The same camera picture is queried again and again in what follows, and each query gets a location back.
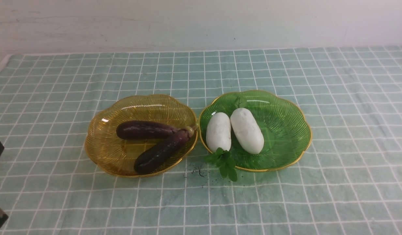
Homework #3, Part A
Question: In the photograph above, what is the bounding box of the white radish plain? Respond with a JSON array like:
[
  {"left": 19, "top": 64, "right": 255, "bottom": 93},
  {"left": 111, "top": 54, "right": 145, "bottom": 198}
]
[{"left": 206, "top": 113, "right": 231, "bottom": 153}]

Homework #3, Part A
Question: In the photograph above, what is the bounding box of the purple eggplant brown stem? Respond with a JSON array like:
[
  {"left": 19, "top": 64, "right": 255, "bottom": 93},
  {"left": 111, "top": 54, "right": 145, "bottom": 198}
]
[{"left": 134, "top": 126, "right": 196, "bottom": 175}]

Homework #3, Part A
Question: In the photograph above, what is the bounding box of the green checkered tablecloth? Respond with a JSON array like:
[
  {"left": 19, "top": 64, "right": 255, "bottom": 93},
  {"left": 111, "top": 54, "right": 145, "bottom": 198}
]
[{"left": 0, "top": 46, "right": 402, "bottom": 235}]

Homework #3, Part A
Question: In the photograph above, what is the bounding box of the purple eggplant green stem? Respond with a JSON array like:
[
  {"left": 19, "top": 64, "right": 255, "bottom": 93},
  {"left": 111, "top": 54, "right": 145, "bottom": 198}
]
[{"left": 116, "top": 120, "right": 179, "bottom": 140}]

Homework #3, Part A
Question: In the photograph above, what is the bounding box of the amber glass plate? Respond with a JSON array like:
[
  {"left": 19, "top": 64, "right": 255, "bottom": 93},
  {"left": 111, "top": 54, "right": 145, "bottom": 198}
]
[{"left": 84, "top": 94, "right": 198, "bottom": 178}]

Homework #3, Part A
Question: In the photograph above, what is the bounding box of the green glass plate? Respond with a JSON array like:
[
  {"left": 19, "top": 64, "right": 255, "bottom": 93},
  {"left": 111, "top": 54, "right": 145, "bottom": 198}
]
[{"left": 198, "top": 90, "right": 313, "bottom": 172}]

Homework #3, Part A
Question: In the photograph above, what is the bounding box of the white radish with leaves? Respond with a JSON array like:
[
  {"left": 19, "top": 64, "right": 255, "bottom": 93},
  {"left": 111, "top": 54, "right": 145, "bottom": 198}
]
[{"left": 206, "top": 108, "right": 265, "bottom": 181}]

